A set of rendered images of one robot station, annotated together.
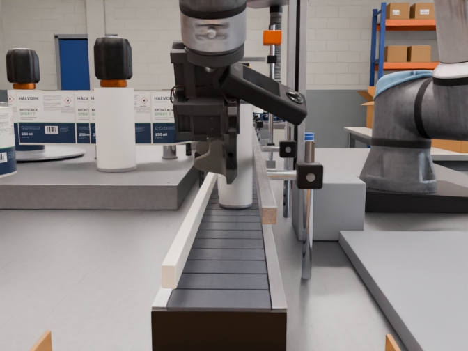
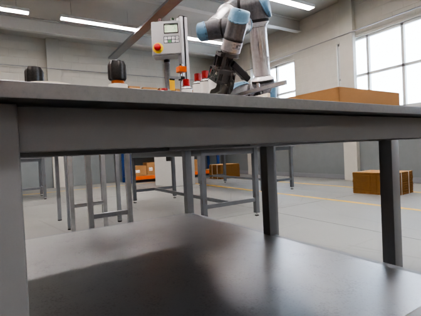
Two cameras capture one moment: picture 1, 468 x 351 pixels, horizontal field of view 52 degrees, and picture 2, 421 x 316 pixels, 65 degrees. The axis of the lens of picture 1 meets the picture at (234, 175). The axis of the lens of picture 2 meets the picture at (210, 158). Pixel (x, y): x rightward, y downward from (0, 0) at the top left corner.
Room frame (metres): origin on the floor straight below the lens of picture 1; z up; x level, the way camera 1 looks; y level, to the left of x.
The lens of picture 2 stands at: (-0.40, 0.82, 0.74)
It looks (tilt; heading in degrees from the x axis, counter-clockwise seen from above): 1 degrees down; 325
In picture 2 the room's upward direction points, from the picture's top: 3 degrees counter-clockwise
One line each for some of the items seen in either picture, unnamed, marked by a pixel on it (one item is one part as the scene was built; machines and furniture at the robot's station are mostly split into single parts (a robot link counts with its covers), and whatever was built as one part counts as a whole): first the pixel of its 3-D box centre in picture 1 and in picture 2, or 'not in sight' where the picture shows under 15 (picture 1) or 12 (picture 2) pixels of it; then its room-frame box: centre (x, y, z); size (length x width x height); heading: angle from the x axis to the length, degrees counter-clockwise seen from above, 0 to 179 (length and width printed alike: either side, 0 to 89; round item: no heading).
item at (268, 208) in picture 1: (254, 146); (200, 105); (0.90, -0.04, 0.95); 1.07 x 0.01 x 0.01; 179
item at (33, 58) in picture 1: (25, 101); (36, 96); (1.38, 0.59, 1.04); 0.09 x 0.09 x 0.29
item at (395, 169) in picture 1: (398, 164); not in sight; (0.98, -0.34, 0.91); 0.15 x 0.15 x 0.10
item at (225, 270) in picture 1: (237, 173); not in sight; (1.19, -0.01, 0.86); 1.65 x 0.08 x 0.04; 179
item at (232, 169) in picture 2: not in sight; (224, 170); (6.69, -4.51, 0.18); 0.64 x 0.52 x 0.37; 91
